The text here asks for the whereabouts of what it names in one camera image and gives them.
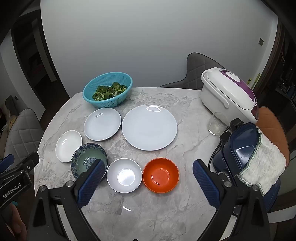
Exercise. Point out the dark blue electric cooker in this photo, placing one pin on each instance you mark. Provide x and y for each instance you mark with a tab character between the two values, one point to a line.
240	148

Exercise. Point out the medium pale blue plate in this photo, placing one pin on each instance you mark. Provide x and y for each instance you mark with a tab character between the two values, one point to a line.
102	124

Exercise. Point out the dark wooden shelf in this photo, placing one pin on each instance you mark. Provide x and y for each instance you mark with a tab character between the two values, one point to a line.
285	69

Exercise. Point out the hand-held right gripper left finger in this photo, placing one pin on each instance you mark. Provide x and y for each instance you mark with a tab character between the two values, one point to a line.
90	183

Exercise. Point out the white towel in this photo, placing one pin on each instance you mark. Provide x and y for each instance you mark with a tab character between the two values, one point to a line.
263	162

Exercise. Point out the wall switch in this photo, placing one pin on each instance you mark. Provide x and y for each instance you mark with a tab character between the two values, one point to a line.
261	41

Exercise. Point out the clear drinking glass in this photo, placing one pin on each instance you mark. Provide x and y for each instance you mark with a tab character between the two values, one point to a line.
216	125

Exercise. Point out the green leafy vegetables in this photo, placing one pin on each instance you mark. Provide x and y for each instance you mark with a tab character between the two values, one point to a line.
108	91

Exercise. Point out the orange bowl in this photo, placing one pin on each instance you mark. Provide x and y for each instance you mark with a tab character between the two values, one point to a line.
160	173

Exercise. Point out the orange chair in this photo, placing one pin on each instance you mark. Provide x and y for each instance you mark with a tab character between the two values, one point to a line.
272	122

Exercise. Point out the dark grey quilted chair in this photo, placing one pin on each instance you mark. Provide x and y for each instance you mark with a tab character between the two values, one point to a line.
198	69

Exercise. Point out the teal plastic colander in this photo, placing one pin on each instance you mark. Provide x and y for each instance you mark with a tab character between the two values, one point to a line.
92	100

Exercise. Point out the large pale blue plate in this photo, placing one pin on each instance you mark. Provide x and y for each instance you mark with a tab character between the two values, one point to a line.
149	128

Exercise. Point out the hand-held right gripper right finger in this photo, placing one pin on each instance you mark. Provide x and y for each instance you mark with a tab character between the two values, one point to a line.
205	183

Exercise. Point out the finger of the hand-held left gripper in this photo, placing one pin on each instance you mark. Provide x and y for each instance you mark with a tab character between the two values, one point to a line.
6	163
27	163

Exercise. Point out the blue patterned bowl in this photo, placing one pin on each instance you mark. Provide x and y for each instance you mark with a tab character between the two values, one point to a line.
85	156

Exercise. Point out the small white dish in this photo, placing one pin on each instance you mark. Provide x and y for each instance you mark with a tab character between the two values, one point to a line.
68	146

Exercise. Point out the white and purple rice cooker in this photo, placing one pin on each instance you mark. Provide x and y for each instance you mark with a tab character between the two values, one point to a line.
224	92

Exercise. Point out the white bowl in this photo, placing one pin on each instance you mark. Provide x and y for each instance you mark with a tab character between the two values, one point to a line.
124	176

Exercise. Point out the light grey quilted chair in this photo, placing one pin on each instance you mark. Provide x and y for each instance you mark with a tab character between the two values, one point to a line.
20	132

